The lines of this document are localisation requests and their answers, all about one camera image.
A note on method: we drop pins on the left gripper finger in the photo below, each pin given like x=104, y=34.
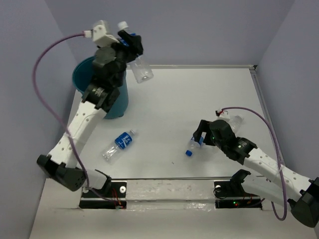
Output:
x=134, y=45
x=125, y=37

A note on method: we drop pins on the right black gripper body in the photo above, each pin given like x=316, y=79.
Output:
x=219, y=144

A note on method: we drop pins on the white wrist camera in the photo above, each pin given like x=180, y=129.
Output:
x=222, y=114
x=101, y=34

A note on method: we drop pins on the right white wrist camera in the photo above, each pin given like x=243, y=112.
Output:
x=222, y=114

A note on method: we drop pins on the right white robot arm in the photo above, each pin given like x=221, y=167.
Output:
x=299, y=194

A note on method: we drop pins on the small blue label bottle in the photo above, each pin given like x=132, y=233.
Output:
x=193, y=146

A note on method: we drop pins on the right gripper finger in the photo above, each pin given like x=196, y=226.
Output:
x=203, y=143
x=204, y=127

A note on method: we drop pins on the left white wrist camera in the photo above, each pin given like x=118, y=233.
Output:
x=101, y=34

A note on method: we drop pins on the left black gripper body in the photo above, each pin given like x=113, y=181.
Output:
x=125, y=57

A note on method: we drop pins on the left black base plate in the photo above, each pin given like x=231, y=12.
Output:
x=113, y=199

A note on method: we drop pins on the teal plastic bin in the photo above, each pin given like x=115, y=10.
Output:
x=81, y=77

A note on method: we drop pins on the clear bottle beige label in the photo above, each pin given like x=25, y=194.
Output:
x=235, y=122

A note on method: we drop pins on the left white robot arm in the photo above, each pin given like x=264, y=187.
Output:
x=63, y=163

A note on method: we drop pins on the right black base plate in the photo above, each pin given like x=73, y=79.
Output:
x=232, y=196

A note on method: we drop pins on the Pocari bottle white cap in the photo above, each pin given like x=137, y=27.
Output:
x=140, y=68

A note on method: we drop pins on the Pocari bottle near left arm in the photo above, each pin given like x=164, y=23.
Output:
x=117, y=147

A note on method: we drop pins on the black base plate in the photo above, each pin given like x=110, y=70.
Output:
x=113, y=199
x=232, y=196

